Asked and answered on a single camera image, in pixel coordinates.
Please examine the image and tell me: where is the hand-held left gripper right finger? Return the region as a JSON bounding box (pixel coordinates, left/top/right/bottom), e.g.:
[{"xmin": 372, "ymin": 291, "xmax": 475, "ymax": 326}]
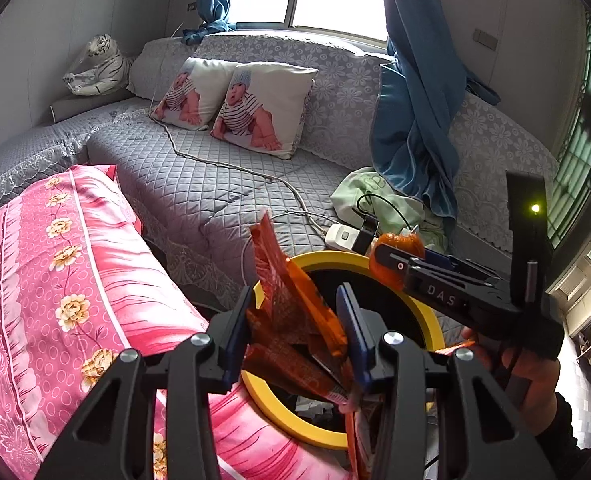
[{"xmin": 335, "ymin": 282, "xmax": 559, "ymax": 480}]

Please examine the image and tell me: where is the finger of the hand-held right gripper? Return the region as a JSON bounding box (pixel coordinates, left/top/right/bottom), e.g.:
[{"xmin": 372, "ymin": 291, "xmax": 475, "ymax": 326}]
[
  {"xmin": 418, "ymin": 246, "xmax": 497, "ymax": 282},
  {"xmin": 374, "ymin": 241, "xmax": 420, "ymax": 292}
]

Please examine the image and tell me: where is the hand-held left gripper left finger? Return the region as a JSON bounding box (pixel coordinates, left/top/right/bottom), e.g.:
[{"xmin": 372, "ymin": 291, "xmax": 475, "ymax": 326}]
[{"xmin": 34, "ymin": 285, "xmax": 256, "ymax": 480}]

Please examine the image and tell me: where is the whole orange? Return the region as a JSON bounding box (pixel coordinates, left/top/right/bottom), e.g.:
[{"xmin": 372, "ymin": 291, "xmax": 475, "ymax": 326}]
[{"xmin": 368, "ymin": 232, "xmax": 425, "ymax": 292}]

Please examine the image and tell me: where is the yellow rimmed bin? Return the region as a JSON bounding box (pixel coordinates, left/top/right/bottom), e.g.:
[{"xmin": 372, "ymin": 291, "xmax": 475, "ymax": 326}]
[{"xmin": 239, "ymin": 250, "xmax": 447, "ymax": 451}]

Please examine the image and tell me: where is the orange snack wrapper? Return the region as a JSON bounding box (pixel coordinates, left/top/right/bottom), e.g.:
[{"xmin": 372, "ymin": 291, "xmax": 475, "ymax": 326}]
[{"xmin": 246, "ymin": 209, "xmax": 392, "ymax": 480}]

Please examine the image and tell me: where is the person's right forearm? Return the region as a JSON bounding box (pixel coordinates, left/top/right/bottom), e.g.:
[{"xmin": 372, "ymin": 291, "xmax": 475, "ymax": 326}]
[{"xmin": 520, "ymin": 392, "xmax": 591, "ymax": 480}]

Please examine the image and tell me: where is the person's right hand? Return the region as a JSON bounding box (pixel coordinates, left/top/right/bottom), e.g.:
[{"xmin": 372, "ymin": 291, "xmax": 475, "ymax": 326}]
[{"xmin": 461, "ymin": 327, "xmax": 560, "ymax": 437}]

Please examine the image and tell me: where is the black power adapter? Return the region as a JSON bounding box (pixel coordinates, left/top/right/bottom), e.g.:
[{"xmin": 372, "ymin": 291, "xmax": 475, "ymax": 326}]
[{"xmin": 350, "ymin": 212, "xmax": 379, "ymax": 256}]

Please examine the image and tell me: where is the white power strip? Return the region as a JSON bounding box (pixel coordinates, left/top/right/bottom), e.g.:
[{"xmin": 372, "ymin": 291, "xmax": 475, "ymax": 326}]
[{"xmin": 324, "ymin": 224, "xmax": 364, "ymax": 252}]

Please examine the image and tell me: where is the light green cloth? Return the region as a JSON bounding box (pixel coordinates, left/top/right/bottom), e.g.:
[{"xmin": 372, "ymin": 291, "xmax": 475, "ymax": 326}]
[{"xmin": 330, "ymin": 167, "xmax": 449, "ymax": 254}]

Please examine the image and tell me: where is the long blue curtain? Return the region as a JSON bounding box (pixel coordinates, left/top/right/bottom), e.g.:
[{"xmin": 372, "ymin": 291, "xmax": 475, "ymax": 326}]
[{"xmin": 370, "ymin": 0, "xmax": 502, "ymax": 222}]

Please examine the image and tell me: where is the grey quilted bed cover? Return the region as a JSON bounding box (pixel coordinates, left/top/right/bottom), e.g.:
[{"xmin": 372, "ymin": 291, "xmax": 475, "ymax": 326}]
[{"xmin": 0, "ymin": 94, "xmax": 457, "ymax": 312}]

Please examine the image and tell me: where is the green metal grille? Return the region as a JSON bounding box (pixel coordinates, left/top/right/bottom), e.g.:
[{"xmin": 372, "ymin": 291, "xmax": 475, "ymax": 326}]
[{"xmin": 547, "ymin": 9, "xmax": 591, "ymax": 249}]

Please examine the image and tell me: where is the pink floral printed blanket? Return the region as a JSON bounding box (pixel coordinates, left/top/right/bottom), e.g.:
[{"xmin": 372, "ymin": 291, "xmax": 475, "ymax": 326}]
[{"xmin": 0, "ymin": 163, "xmax": 357, "ymax": 480}]

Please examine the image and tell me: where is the baby print pillow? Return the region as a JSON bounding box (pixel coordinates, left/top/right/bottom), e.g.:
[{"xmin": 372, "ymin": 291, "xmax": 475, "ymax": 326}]
[
  {"xmin": 210, "ymin": 61, "xmax": 319, "ymax": 160},
  {"xmin": 150, "ymin": 56, "xmax": 239, "ymax": 132}
]

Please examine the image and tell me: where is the white tiger plush toy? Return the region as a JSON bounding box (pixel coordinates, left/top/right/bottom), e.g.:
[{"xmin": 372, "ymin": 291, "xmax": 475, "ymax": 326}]
[{"xmin": 62, "ymin": 33, "xmax": 136, "ymax": 97}]

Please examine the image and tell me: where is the short blue curtain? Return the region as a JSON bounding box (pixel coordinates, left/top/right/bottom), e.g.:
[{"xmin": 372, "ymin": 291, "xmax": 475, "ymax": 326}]
[{"xmin": 182, "ymin": 0, "xmax": 237, "ymax": 46}]

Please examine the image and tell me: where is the white cable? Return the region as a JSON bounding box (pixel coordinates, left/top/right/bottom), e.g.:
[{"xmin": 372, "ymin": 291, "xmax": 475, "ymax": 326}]
[{"xmin": 148, "ymin": 20, "xmax": 337, "ymax": 235}]

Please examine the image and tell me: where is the white wall switch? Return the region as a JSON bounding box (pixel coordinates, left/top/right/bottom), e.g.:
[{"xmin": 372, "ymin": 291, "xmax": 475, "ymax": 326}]
[{"xmin": 472, "ymin": 29, "xmax": 499, "ymax": 51}]

